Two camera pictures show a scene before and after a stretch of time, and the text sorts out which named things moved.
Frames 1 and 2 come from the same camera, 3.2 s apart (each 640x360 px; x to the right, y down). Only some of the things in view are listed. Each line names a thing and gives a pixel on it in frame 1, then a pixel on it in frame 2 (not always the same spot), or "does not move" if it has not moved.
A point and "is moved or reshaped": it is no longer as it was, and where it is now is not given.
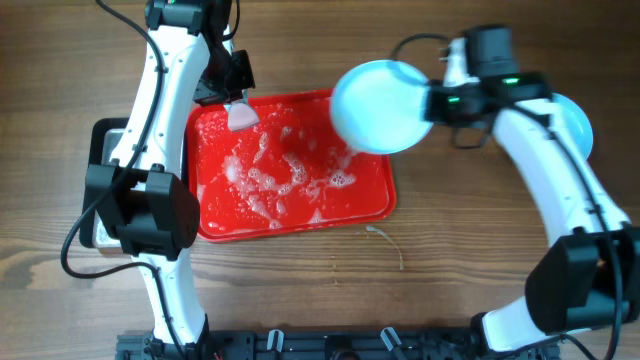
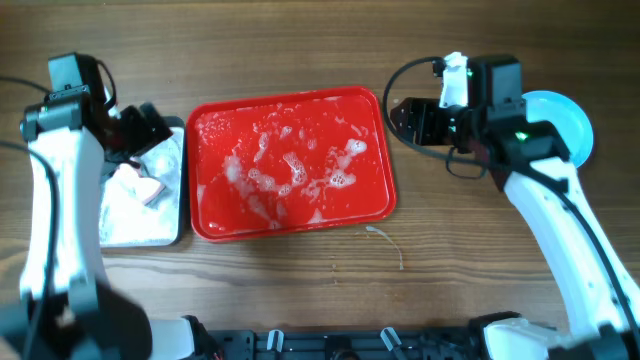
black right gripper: [435, 103] → [420, 121]
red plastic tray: [293, 172] does not move
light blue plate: [377, 106] → [572, 127]
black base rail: [353, 343] does not move
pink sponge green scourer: [241, 116] is moved or reshaped
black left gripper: [220, 92] → [145, 126]
